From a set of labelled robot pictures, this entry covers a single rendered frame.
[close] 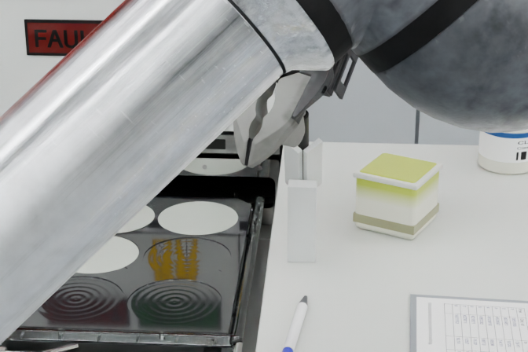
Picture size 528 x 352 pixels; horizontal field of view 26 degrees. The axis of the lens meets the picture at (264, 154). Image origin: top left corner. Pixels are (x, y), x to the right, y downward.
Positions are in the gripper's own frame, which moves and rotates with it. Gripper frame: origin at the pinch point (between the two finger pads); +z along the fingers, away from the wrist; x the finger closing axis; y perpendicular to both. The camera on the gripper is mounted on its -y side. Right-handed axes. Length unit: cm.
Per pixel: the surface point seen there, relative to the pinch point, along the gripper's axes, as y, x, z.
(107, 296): 23.2, 20.6, 14.8
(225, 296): 27.2, 9.2, 10.2
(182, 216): 40.1, 24.5, 1.4
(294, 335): 10.0, -6.2, 13.0
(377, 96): 187, 61, -67
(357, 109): 188, 65, -62
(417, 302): 19.3, -13.3, 5.4
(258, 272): 48, 16, 4
